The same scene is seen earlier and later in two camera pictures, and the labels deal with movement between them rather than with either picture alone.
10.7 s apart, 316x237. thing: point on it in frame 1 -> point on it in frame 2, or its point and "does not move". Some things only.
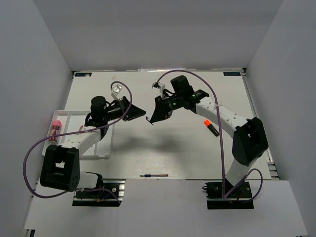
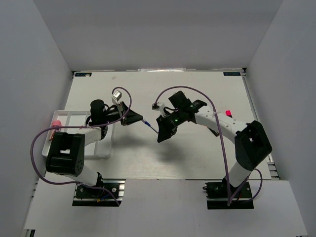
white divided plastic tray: x=63 y=124 does not move
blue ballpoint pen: x=154 y=175 -> x=148 y=124
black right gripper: x=161 y=112 -> x=166 y=131
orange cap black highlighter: x=208 y=123 does not move
